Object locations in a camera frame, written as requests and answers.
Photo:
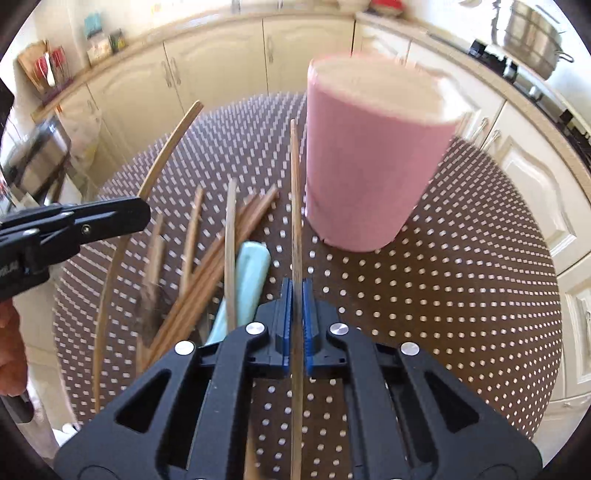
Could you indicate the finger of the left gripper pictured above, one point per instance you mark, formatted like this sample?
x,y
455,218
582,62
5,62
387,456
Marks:
x,y
73,225

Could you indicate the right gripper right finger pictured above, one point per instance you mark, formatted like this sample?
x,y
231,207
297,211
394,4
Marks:
x,y
408,416

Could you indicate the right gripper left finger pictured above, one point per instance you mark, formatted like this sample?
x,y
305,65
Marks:
x,y
187,416

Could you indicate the person's left hand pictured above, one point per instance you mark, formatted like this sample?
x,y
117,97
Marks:
x,y
13,362

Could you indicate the brown wooden chopstick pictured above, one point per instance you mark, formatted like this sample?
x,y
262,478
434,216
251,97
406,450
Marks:
x,y
208,276
203,272

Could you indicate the light wooden chopstick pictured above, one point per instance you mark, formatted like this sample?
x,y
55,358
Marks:
x,y
190,240

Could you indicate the brown polka dot tablecloth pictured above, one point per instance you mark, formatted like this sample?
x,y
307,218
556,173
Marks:
x,y
469,277

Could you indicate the wooden knife block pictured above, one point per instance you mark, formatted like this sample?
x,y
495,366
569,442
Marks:
x,y
46,68

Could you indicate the pink cylindrical utensil holder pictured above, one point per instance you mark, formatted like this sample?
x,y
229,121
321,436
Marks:
x,y
377,130

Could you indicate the black gas stove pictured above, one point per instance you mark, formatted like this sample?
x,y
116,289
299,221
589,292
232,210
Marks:
x,y
554,106

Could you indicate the stainless steel steamer pot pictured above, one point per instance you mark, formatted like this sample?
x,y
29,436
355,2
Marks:
x,y
528,36

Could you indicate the light blue utensil handle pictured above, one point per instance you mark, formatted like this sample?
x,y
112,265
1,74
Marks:
x,y
251,271

